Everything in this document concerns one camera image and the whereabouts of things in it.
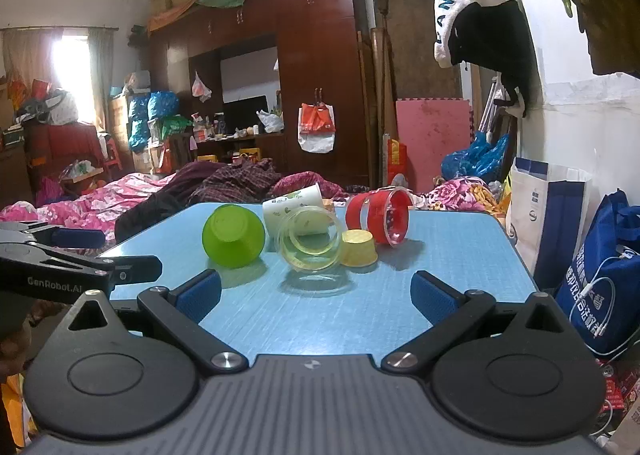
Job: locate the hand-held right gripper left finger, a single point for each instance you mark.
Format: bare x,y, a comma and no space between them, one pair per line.
199,297

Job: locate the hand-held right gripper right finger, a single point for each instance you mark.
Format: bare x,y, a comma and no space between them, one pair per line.
433,299

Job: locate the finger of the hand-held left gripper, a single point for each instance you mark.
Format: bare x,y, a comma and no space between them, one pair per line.
77,237
137,269

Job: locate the green plastic cup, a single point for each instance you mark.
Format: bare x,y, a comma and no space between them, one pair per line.
232,235

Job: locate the small yellow cup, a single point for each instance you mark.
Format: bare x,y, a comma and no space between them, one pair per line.
359,250

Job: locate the red plastic cup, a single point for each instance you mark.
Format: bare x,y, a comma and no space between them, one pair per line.
372,215

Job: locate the clear plastic cup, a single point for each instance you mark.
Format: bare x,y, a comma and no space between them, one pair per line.
300,261

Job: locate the white leaf-print cup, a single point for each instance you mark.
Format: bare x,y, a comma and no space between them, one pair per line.
287,205

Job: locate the pink floral blanket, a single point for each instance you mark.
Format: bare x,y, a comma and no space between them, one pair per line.
95,207

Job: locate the dark maroon garment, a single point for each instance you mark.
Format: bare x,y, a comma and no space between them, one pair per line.
150,212

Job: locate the red plastic stool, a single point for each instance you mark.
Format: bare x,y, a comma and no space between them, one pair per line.
112,160

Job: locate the dark plaid clothing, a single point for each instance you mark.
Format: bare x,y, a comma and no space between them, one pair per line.
240,180

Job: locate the white and blue paper bag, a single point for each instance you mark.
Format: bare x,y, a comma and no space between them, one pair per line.
537,215

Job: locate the red gift bag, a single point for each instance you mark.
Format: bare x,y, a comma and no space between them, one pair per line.
396,160

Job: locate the pink foam mat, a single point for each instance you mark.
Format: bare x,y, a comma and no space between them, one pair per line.
432,145

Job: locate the blue plastic bags stack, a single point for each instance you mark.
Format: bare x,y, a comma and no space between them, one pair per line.
160,105

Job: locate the grey window curtain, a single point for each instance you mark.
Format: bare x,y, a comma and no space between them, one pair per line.
102,75

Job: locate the blue tote bag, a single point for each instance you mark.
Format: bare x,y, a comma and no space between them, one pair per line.
615,245

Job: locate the crumpled white plastic bag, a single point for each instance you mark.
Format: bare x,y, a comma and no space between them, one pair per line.
270,121

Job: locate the black television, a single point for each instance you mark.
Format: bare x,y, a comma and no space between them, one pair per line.
245,110

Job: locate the small white plastic bag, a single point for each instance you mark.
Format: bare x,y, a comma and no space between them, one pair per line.
201,87

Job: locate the beige window curtain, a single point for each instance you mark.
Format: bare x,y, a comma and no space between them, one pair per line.
25,50

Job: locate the orange and white bag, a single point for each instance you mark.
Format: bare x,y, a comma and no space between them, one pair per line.
316,127

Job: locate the red printed box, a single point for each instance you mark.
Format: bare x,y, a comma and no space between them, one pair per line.
622,390

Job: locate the brown wooden board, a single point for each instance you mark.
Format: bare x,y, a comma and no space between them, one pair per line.
425,45

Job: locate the black hanging garment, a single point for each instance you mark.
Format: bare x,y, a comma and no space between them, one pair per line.
500,50

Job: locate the dark wooden wardrobe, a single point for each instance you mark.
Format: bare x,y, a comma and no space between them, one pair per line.
325,50

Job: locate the dark hanging cloth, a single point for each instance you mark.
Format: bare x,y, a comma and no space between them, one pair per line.
610,0

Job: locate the blue plastic bags by wall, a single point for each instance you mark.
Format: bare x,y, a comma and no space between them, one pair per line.
475,155

